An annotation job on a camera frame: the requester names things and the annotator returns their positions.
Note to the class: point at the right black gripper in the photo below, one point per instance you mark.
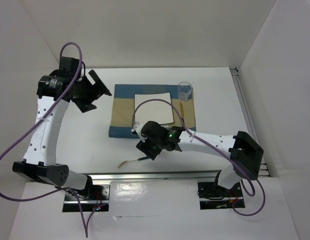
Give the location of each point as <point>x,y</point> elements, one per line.
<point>144,147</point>

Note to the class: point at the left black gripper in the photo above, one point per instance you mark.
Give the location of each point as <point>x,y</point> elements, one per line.
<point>85,105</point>

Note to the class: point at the gold fork dark handle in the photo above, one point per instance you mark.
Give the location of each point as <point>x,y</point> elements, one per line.
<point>131,161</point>

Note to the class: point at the white square plate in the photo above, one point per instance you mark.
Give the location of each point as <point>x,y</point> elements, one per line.
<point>156,111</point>

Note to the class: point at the blue tan cloth placemat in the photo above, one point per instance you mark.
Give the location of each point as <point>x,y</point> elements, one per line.
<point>124,105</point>

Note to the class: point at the gold knife dark handle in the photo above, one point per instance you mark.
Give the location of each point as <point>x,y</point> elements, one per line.
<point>182,112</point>

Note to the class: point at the clear plastic cup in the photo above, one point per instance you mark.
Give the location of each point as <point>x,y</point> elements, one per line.
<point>184,90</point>

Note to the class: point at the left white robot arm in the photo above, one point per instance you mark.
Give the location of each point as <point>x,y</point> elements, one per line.
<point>41,152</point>

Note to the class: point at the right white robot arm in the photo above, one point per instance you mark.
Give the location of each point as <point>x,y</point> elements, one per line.
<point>241,150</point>

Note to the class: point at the aluminium rail front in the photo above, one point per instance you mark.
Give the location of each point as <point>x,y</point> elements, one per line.
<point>150,175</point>

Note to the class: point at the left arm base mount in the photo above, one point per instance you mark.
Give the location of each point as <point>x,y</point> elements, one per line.
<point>98,200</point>

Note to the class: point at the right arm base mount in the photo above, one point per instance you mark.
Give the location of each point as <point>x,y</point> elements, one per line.
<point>213,197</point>

